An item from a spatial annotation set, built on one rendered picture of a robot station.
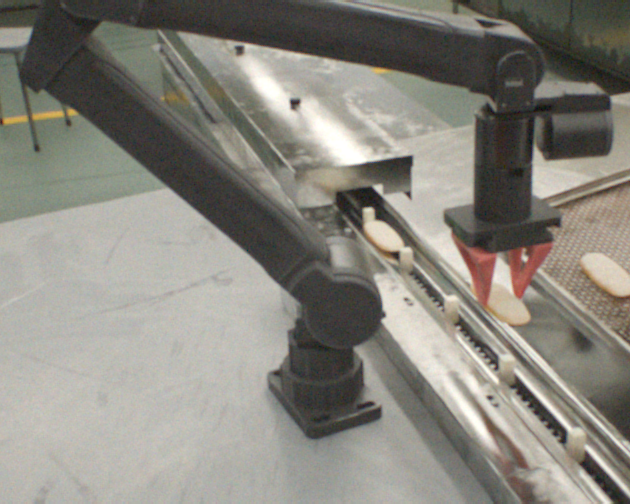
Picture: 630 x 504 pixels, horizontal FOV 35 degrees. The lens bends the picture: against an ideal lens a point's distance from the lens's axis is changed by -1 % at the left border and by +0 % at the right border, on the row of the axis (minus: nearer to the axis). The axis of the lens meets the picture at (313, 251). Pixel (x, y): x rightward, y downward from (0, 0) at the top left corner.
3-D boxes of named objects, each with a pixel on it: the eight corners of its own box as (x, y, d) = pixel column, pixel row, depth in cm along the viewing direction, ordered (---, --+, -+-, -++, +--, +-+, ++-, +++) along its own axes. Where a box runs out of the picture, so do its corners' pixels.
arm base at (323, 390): (265, 384, 112) (310, 441, 102) (259, 320, 109) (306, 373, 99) (335, 363, 115) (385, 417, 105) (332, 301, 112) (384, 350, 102)
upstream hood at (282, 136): (156, 34, 254) (152, -1, 250) (226, 25, 258) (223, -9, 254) (296, 220, 145) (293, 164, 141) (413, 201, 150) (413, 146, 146)
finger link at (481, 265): (541, 309, 103) (545, 225, 99) (477, 323, 101) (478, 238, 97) (510, 281, 108) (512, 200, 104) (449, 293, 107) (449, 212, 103)
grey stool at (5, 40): (72, 124, 464) (57, 26, 444) (38, 152, 432) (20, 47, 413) (0, 123, 471) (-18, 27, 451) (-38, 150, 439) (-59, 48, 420)
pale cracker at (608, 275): (571, 262, 118) (570, 253, 118) (601, 252, 119) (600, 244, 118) (612, 302, 109) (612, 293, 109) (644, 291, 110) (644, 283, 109)
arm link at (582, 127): (476, 30, 97) (497, 53, 89) (593, 22, 98) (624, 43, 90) (474, 148, 102) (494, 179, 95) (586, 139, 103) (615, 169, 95)
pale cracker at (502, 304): (462, 286, 109) (462, 277, 109) (494, 280, 110) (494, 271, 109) (504, 329, 100) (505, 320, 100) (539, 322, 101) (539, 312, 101)
